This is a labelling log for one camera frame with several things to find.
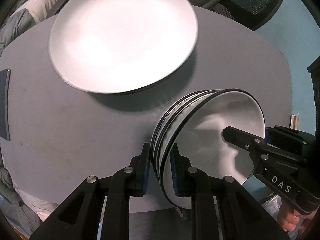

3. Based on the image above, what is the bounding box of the grey rumpled blanket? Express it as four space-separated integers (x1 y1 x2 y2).
1 9 36 54

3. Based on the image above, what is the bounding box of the white pillow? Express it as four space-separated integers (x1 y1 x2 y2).
21 0 58 23

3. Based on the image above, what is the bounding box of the dark smartphone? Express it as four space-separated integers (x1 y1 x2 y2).
0 69 11 141

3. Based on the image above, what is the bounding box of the large white bowl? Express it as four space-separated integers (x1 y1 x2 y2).
151 88 265 209

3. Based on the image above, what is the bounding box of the person's right hand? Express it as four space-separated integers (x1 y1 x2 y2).
277 201 308 232

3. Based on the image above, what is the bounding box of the stack of white plates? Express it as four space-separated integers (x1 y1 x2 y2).
48 0 199 94

